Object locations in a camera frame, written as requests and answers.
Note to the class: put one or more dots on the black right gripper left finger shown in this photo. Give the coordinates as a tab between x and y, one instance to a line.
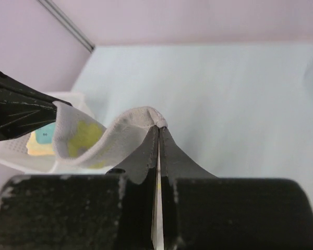
84	211

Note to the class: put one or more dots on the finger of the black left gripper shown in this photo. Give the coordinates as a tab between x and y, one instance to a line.
23	109

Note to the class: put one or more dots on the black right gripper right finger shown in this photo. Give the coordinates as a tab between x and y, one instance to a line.
202	211

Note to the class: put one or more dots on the grey yellow towel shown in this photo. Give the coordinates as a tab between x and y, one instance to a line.
81	141

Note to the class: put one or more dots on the green towel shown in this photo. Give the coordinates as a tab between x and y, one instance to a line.
44	134

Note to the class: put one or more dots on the yellow face towel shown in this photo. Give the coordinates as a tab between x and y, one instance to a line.
36	149

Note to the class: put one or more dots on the white perforated plastic basket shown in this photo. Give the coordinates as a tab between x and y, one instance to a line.
13	154

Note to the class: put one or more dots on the left rear aluminium post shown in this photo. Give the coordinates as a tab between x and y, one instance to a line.
68	24

